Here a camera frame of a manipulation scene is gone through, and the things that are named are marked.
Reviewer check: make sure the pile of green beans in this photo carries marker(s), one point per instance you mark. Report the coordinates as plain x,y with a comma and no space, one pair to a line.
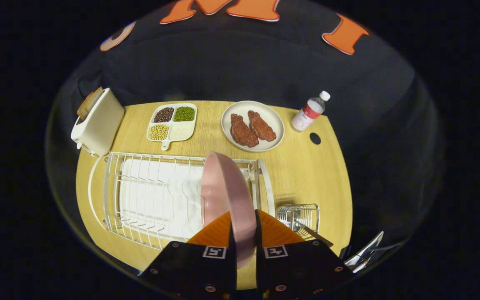
184,113

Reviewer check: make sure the white toaster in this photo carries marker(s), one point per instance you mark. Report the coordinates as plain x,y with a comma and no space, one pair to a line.
98,125

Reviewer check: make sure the toast slices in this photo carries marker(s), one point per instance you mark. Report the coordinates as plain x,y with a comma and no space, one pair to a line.
88,104

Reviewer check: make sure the clear bottle with red label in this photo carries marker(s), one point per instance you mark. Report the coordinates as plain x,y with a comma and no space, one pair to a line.
306,116

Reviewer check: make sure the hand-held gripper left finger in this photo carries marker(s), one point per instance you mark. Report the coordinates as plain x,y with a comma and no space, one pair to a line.
190,266

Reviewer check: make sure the pile of yellow beans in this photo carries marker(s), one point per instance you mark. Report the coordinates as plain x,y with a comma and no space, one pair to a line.
158,132

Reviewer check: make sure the round black table grommet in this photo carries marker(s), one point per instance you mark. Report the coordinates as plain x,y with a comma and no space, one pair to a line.
315,138

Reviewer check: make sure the beige plate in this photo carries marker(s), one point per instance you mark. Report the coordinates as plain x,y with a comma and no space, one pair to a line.
273,121

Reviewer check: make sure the pink plate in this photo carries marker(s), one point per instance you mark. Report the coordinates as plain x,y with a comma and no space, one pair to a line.
227,187

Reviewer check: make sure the pile of dark beans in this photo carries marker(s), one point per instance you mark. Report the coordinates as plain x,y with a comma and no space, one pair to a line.
164,114

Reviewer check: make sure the white divided tray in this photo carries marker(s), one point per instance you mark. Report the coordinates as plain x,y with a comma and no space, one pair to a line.
181,131

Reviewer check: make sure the white drain tray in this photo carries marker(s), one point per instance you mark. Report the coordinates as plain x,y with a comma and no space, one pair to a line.
156,196

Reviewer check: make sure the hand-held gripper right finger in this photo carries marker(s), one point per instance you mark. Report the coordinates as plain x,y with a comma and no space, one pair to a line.
298,266

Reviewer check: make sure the brown meat piece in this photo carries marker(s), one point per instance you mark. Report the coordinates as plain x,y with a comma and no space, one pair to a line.
261,126
243,132

